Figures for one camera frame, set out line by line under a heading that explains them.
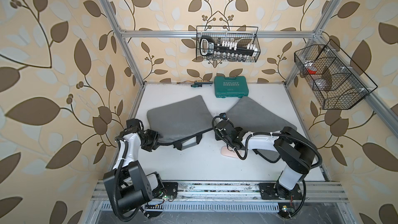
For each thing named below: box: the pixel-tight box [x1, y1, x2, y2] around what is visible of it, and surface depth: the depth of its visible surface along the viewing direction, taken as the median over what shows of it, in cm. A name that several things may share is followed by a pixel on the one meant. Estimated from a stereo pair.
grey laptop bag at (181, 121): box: [147, 95, 213, 151], surface depth 95 cm
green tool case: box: [214, 75, 249, 98], surface depth 117 cm
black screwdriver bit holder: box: [190, 80, 213, 88], surface depth 122 cm
